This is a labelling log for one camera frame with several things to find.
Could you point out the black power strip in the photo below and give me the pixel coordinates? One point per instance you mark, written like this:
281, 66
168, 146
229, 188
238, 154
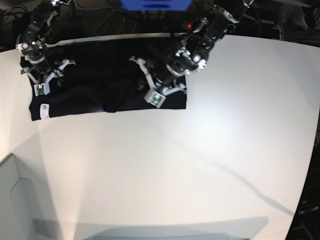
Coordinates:
178, 27

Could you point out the white garment label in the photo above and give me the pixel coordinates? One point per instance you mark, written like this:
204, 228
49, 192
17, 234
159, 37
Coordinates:
44, 111

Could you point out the grey-white bin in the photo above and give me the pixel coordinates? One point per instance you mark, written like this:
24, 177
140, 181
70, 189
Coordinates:
27, 210

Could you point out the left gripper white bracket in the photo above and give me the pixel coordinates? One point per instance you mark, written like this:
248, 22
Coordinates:
159, 89

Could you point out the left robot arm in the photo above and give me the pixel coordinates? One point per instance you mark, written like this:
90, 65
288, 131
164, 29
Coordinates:
190, 51

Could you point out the black T-shirt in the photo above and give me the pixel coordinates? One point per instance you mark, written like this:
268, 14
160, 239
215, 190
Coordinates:
102, 79

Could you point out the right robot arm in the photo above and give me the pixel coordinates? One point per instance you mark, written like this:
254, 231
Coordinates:
31, 45

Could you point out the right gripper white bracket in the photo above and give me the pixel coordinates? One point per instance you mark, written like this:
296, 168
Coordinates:
41, 81

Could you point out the blue box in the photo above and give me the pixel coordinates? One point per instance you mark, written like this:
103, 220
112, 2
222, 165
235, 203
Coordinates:
156, 5

